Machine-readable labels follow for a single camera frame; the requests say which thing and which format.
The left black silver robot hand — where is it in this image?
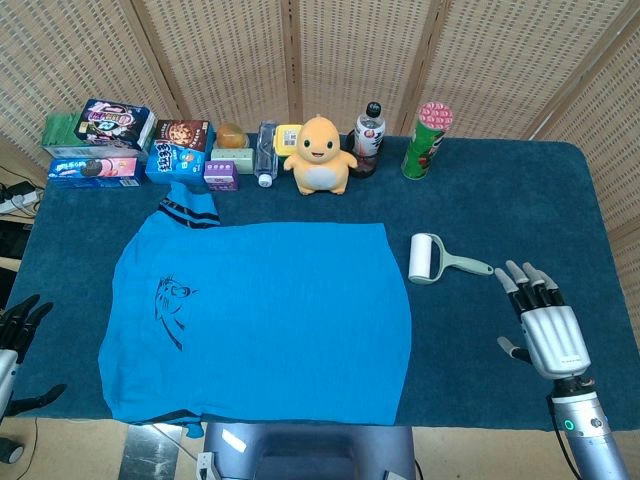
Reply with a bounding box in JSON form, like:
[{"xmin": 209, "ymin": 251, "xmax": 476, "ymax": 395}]
[{"xmin": 0, "ymin": 293, "xmax": 69, "ymax": 419}]

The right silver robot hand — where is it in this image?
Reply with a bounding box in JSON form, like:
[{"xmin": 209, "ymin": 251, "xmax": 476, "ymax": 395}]
[{"xmin": 494, "ymin": 259, "xmax": 592, "ymax": 384}]

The pale green lint roller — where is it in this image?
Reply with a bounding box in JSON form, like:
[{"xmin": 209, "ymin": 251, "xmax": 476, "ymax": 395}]
[{"xmin": 408, "ymin": 232, "xmax": 495, "ymax": 287}]

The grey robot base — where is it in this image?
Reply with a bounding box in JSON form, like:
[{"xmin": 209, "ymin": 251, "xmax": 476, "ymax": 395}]
[{"xmin": 202, "ymin": 422, "xmax": 416, "ymax": 480}]

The white power strip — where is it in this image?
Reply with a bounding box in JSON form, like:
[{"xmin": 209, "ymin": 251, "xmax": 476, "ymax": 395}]
[{"xmin": 0, "ymin": 189, "xmax": 41, "ymax": 214}]

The dark blue table mat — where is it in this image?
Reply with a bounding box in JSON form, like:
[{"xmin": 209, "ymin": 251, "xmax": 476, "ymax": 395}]
[{"xmin": 4, "ymin": 133, "xmax": 640, "ymax": 432}]

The pink and blue cookie box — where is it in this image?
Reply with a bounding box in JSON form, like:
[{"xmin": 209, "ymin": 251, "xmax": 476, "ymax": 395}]
[{"xmin": 47, "ymin": 156, "xmax": 143, "ymax": 190}]

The green and white box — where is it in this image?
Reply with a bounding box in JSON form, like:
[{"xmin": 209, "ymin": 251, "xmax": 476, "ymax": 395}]
[{"xmin": 40, "ymin": 113, "xmax": 151, "ymax": 160}]

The green chips can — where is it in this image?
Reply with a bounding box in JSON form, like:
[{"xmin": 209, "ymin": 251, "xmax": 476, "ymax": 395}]
[{"xmin": 401, "ymin": 101, "xmax": 455, "ymax": 181}]

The black and purple snack box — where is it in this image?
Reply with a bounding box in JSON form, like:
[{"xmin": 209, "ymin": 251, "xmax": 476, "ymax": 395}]
[{"xmin": 73, "ymin": 98, "xmax": 157, "ymax": 151}]

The blue cat print t-shirt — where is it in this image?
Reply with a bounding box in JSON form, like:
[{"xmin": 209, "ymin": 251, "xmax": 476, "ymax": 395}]
[{"xmin": 97, "ymin": 182, "xmax": 414, "ymax": 441}]

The small purple box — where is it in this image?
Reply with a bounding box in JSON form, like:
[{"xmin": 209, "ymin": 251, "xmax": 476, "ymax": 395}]
[{"xmin": 203, "ymin": 159, "xmax": 240, "ymax": 193}]

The brown cookie box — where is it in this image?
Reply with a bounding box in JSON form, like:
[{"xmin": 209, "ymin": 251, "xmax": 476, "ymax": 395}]
[{"xmin": 152, "ymin": 118, "xmax": 216, "ymax": 154}]

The drink bottle with black cap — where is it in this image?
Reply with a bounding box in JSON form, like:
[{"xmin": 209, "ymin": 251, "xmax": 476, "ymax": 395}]
[{"xmin": 352, "ymin": 101, "xmax": 387, "ymax": 157}]

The pale green box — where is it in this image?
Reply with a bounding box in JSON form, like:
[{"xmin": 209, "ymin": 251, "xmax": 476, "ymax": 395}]
[{"xmin": 210, "ymin": 147, "xmax": 254, "ymax": 175}]

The orange ball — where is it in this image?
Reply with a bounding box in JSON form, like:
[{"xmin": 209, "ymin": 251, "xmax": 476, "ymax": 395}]
[{"xmin": 215, "ymin": 122, "xmax": 250, "ymax": 150}]

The orange plush toy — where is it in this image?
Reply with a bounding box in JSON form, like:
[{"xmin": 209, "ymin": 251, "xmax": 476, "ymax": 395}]
[{"xmin": 282, "ymin": 115, "xmax": 359, "ymax": 196}]

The clear plastic water bottle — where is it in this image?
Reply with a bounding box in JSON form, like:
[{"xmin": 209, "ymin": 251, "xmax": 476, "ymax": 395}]
[{"xmin": 254, "ymin": 119, "xmax": 279, "ymax": 189}]

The green box with yellow lid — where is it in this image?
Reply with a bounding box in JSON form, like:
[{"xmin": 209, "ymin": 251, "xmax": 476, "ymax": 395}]
[{"xmin": 274, "ymin": 123, "xmax": 304, "ymax": 157}]

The woven folding screen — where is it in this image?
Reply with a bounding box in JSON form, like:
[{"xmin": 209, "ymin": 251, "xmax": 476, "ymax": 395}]
[{"xmin": 0, "ymin": 0, "xmax": 640, "ymax": 321}]

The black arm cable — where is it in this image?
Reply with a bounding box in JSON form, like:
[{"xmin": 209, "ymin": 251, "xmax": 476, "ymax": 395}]
[{"xmin": 548, "ymin": 397, "xmax": 582, "ymax": 480}]

